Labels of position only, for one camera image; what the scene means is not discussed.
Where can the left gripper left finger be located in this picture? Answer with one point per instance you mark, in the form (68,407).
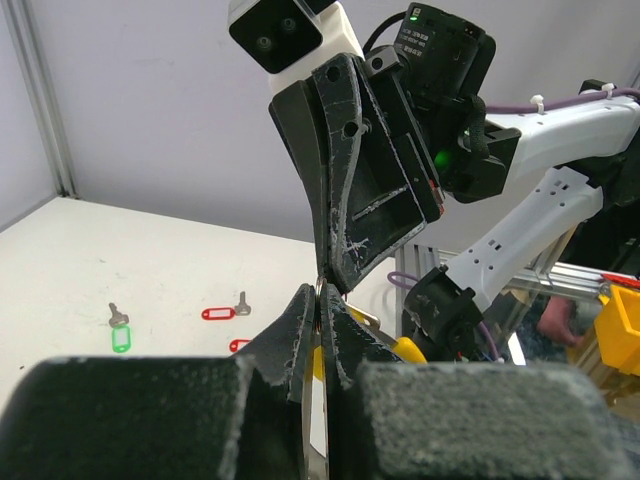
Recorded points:
(239,417)

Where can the keyring with yellow handle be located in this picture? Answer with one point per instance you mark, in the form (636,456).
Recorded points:
(380,335)

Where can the yellow storage bin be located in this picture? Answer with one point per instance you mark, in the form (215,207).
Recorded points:
(617,331)

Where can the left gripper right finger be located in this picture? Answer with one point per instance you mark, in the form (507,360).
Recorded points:
(388,419)

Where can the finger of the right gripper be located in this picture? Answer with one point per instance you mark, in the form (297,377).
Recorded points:
(299,119)
(352,255)

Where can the red tag key upper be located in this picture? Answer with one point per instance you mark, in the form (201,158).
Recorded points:
(242,308)

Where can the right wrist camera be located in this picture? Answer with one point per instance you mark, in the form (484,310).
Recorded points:
(291,38)

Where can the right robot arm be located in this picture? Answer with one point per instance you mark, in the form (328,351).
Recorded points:
(580,147)

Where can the red tag key lower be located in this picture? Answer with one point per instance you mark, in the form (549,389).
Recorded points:
(236,345)

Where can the red tag key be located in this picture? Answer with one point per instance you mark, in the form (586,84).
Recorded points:
(236,345)
(242,308)

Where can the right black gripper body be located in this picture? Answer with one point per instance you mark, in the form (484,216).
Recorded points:
(398,187)

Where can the light green tag key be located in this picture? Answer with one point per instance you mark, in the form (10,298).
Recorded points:
(120,330)

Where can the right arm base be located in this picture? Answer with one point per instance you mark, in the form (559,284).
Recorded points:
(447,324)

